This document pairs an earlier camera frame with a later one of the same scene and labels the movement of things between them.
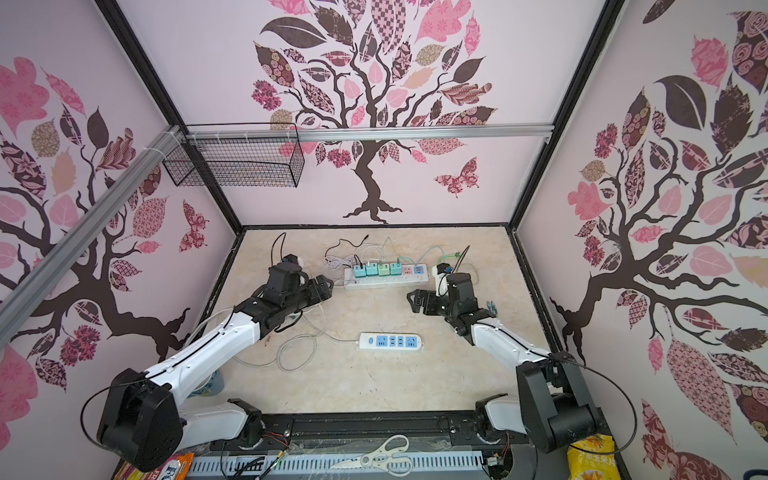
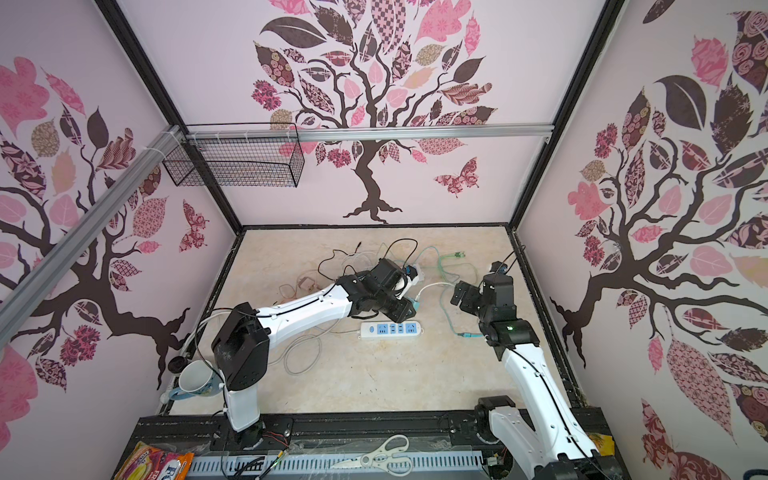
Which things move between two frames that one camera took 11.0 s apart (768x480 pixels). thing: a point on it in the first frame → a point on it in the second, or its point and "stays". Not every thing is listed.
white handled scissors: (386, 457) stays
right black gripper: (430, 297) → (472, 293)
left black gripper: (326, 292) → (399, 314)
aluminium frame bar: (121, 191) stays
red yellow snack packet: (177, 467) stays
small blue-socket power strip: (389, 341) → (390, 329)
